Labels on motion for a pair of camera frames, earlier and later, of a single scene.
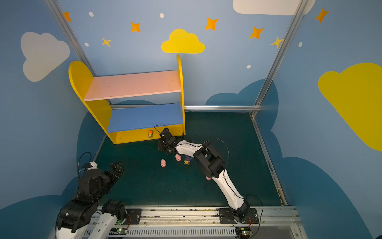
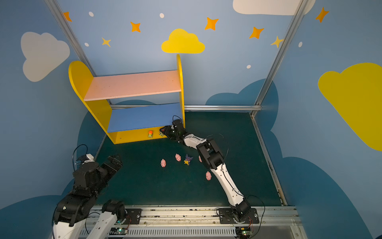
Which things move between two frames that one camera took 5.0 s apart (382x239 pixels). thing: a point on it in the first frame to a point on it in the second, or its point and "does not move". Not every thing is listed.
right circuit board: (243, 232) does not move
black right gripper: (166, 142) to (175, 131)
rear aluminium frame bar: (188, 108) does not move
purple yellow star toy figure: (187, 161) does not move
